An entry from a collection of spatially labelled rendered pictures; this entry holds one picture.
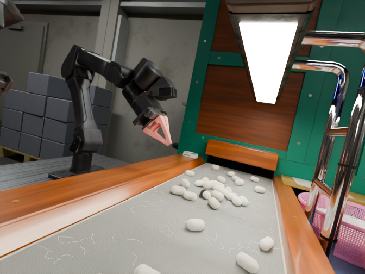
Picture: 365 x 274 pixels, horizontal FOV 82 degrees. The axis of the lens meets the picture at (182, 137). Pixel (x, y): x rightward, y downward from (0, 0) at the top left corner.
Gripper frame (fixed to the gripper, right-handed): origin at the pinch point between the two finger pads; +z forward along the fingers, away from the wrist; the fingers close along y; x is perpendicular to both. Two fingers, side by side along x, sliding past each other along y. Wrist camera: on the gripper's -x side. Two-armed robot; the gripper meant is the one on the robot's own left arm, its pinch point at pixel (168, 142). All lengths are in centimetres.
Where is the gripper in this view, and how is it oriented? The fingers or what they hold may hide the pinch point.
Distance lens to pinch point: 57.2
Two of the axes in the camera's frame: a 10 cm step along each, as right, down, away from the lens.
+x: -7.3, 6.2, 2.9
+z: 5.7, 7.9, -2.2
